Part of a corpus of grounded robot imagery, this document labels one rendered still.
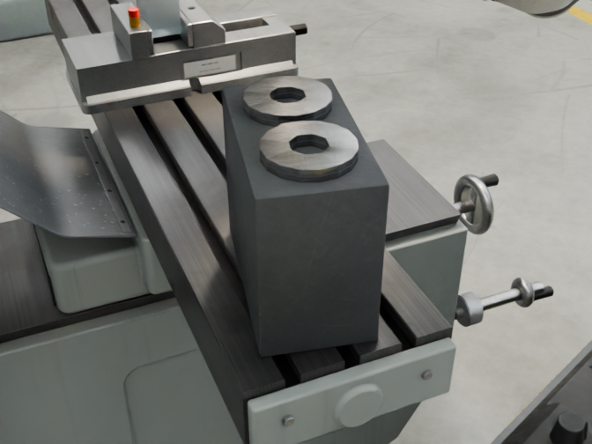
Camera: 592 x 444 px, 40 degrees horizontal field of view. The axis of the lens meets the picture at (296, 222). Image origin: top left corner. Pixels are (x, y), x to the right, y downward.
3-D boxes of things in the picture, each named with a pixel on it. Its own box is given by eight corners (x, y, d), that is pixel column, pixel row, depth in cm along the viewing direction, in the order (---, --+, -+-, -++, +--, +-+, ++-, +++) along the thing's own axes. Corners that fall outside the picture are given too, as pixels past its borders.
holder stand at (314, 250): (328, 217, 99) (332, 64, 87) (379, 342, 81) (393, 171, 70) (229, 229, 97) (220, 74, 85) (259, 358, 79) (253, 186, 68)
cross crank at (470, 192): (471, 209, 164) (479, 158, 157) (506, 240, 155) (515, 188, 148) (402, 226, 159) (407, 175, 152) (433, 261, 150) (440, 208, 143)
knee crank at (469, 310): (540, 285, 158) (545, 262, 155) (559, 304, 154) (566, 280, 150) (442, 315, 151) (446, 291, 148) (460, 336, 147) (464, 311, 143)
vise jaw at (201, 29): (201, 15, 133) (199, -9, 131) (226, 43, 124) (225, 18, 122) (166, 20, 132) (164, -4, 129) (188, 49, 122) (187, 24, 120)
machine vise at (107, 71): (266, 41, 142) (265, -21, 136) (300, 75, 131) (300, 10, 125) (65, 75, 131) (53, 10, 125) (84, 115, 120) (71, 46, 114)
